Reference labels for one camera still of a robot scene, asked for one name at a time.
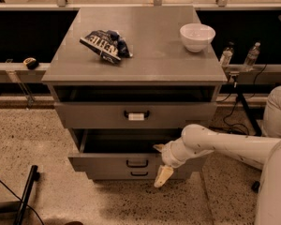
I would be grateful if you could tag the seated person in light trousers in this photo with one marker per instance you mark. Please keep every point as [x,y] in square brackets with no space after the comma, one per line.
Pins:
[271,125]

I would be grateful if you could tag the grey drawer cabinet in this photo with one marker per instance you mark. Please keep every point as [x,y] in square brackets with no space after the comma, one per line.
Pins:
[161,69]

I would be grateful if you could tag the black chair base leg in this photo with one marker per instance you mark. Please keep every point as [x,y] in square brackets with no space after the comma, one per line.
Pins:
[255,186]

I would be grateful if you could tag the black power adapter with cable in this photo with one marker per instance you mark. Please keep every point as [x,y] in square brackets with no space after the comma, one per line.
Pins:
[230,119]

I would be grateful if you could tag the left clear water bottle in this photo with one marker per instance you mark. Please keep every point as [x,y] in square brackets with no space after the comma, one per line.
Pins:
[226,55]

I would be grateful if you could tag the clear water bottle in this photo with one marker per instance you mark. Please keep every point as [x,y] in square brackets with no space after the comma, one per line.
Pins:
[252,57]
[226,55]

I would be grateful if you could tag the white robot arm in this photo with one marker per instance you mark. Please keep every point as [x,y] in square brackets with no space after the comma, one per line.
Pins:
[263,153]

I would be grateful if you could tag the right clear water bottle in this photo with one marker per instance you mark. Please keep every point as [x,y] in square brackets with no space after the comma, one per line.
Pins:
[252,57]

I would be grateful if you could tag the black tripod stand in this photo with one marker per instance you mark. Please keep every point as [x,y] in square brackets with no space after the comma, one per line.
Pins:
[250,116]

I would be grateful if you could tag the black stand leg left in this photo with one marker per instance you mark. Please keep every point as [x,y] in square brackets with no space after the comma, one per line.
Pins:
[32,177]

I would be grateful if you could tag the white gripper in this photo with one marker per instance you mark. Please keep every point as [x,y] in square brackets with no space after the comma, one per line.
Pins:
[168,154]

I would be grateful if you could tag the blue crumpled chip bag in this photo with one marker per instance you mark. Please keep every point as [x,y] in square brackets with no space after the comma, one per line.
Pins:
[109,45]

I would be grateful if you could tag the yellow black tape measure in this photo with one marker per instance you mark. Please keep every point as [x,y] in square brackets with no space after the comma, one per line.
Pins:
[31,63]

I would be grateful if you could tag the grey top drawer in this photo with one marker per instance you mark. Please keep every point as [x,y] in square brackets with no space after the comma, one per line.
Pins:
[134,115]

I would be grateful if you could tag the white ceramic bowl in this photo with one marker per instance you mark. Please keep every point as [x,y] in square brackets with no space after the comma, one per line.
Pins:
[196,36]

